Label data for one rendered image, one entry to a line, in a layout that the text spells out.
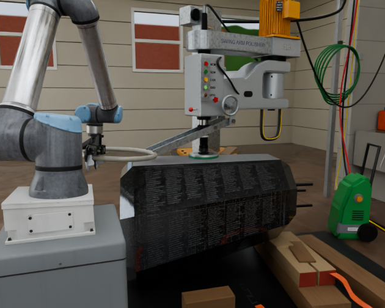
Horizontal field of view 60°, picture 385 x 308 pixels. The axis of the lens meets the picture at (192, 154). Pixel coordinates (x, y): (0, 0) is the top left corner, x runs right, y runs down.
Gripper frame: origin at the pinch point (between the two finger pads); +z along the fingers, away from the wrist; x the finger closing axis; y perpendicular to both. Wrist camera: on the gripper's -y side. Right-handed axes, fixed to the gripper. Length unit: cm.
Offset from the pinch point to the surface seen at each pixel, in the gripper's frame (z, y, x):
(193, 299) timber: 72, 61, 21
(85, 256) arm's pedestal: 7, 68, -71
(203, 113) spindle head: -34, 38, 66
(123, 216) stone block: 28.6, 15.4, 10.8
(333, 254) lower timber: 66, 126, 123
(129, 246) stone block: 46, 22, 10
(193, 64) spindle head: -66, 27, 66
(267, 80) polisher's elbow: -61, 63, 124
